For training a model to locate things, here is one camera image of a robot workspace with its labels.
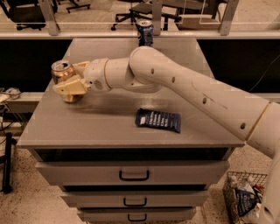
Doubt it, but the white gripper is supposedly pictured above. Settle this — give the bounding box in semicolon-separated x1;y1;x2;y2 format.
53;58;109;95

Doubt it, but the orange soda can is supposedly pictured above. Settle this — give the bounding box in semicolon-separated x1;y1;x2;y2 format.
51;59;82;103

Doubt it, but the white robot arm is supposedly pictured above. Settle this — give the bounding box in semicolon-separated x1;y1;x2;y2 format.
52;46;280;224

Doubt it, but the blue soda can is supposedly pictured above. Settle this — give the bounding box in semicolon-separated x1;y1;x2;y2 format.
137;20;153;46

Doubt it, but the black office chair left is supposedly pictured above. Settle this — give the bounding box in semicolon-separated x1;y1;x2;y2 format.
0;0;46;31

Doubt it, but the black office chair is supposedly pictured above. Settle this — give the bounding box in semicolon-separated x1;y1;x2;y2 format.
111;0;181;31
0;0;46;31

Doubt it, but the black stand left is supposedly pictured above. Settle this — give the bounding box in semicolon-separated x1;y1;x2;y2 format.
1;132;17;193

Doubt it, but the grey drawer cabinet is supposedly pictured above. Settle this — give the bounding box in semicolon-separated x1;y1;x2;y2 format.
16;37;246;224

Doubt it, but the dark blue snack packet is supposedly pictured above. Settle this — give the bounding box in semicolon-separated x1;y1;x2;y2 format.
135;108;181;133

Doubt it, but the top grey drawer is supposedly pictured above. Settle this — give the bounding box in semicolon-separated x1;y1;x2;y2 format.
36;160;229;186

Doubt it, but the grey drawer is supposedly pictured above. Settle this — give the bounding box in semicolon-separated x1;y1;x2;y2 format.
36;160;229;186
77;207;196;222
61;191;208;208

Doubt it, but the middle grey drawer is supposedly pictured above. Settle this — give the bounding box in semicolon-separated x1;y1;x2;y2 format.
61;191;208;208

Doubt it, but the bottom grey drawer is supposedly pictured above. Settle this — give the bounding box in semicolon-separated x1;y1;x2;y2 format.
77;207;196;222

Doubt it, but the black cable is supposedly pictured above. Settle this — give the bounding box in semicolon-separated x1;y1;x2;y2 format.
248;53;280;93

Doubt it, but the wire basket with trash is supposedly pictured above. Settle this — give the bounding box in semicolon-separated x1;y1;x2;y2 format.
222;171;267;224

